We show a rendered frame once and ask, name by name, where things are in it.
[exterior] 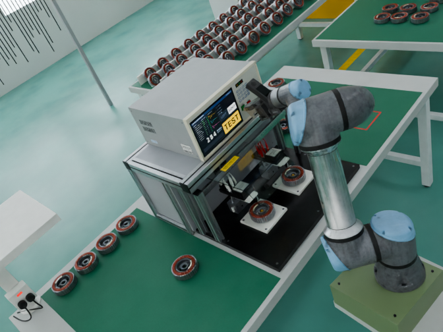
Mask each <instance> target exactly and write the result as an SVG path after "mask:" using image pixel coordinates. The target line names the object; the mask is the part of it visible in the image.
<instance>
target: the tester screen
mask: <svg viewBox="0 0 443 332"><path fill-rule="evenodd" d="M234 102H235V100H234V97H233V94H232V92H231V90H230V91H229V92H228V93H226V94H225V95H224V96H223V97H222V98H221V99H220V100H219V101H217V102H216V103H215V104H214V105H213V106H211V108H209V110H207V111H206V112H205V113H204V114H202V115H201V116H200V117H199V118H198V119H197V120H195V122H193V123H192V124H191V126H192V128H193V130H194V133H195V134H196V137H197V139H198V142H199V144H200V147H201V148H202V151H203V153H204V149H205V148H206V147H207V146H208V145H209V144H210V143H211V142H212V141H214V140H215V139H216V138H217V137H218V136H219V135H220V134H221V133H222V132H223V136H222V137H221V138H220V139H219V140H218V141H217V142H216V143H215V144H214V145H213V146H212V147H211V148H210V149H209V150H208V151H206V152H205V153H204V155H206V154H207V153H208V152H209V151H210V150H211V149H212V148H213V147H214V146H215V145H216V144H217V143H218V142H219V141H221V140H222V139H223V138H224V137H225V136H226V135H227V134H228V133H229V132H230V131H231V130H233V129H234V128H235V127H236V126H237V125H238V124H239V123H240V122H241V121H242V120H240V121H239V122H238V123H237V124H236V125H235V126H234V127H233V128H232V129H231V130H230V131H229V132H228V133H227V134H225V131H224V129H223V126H222V124H223V123H224V122H226V120H228V118H230V116H232V115H233V114H234V113H235V112H236V111H237V110H238V108H236V109H235V110H234V111H233V112H231V113H230V114H229V115H228V116H227V117H226V118H225V119H224V120H223V121H222V122H221V121H220V118H219V115H221V114H222V113H223V112H224V111H225V110H226V109H227V108H228V107H229V106H230V105H231V104H232V103H234ZM236 107H237V105H236ZM214 131H216V133H217V136H216V137H215V138H214V139H213V140H211V141H210V142H209V143H207V141H206V139H207V137H209V135H211V133H213V132H214Z"/></svg>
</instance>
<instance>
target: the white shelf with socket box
mask: <svg viewBox="0 0 443 332"><path fill-rule="evenodd" d="M60 220H61V218H60V217H59V216H58V215H57V214H56V213H55V212H54V211H52V210H50V209H49V208H47V207H45V206H44V205H43V204H41V203H39V202H38V201H36V200H35V199H33V198H32V197H30V196H29V195H27V194H25V193H24V192H23V191H21V190H19V191H18V192H16V193H15V194H13V195H12V196H11V197H10V198H9V199H7V200H6V201H4V202H3V203H2V204H1V205H0V287H1V288H2V289H4V290H5V291H6V292H7V294H6V295H5V297H6V298H7V300H8V301H9V302H10V303H12V304H13V305H14V306H15V307H16V308H17V309H18V310H19V312H17V313H21V314H23V315H28V314H30V319H28V320H21V319H19V318H17V317H16V316H13V317H14V318H16V319H17V320H19V321H24V322H26V321H30V320H31V319H32V314H31V313H32V312H34V311H35V310H38V309H42V308H43V306H42V305H41V304H40V303H41V297H40V296H39V295H38V294H36V293H35V292H34V291H33V290H32V289H31V288H30V287H29V286H28V285H27V284H26V283H25V282H24V281H23V280H21V281H20V282H18V281H17V280H16V279H15V278H14V277H13V276H12V275H11V274H10V273H9V272H8V271H7V270H6V269H5V267H6V266H7V265H8V264H10V263H11V262H12V261H13V260H14V259H15V258H16V257H18V256H19V255H20V254H21V253H23V251H25V250H26V249H27V248H28V247H29V246H31V245H32V244H33V243H34V242H35V241H37V239H39V238H40V237H41V236H42V235H44V234H45V233H46V232H47V231H48V230H50V228H52V227H53V226H54V225H55V224H57V223H58V222H59V221H60ZM38 306H41V308H39V307H38Z"/></svg>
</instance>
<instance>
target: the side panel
mask: <svg viewBox="0 0 443 332"><path fill-rule="evenodd" d="M127 170H128V172H129V173H130V175H131V177H132V178H133V180H134V182H135V183H136V185H137V186H138V189H139V190H140V192H141V193H142V195H143V197H144V199H145V200H146V202H147V204H148V205H149V207H150V209H151V210H152V212H153V214H154V215H155V217H157V218H158V219H161V220H162V221H165V222H167V223H169V224H171V225H173V226H175V227H177V228H179V229H181V230H183V231H185V232H187V233H189V234H191V235H193V234H194V232H196V230H195V231H193V230H192V229H191V227H190V225H189V223H188V221H187V219H186V217H185V216H184V214H183V212H182V210H181V208H180V207H179V204H178V203H177V200H176V199H175V197H174V195H173V193H172V191H171V189H170V188H169V186H168V185H167V184H164V183H162V182H160V181H157V180H154V179H151V178H150V177H146V176H144V175H141V174H139V173H136V172H134V171H131V170H129V169H127Z"/></svg>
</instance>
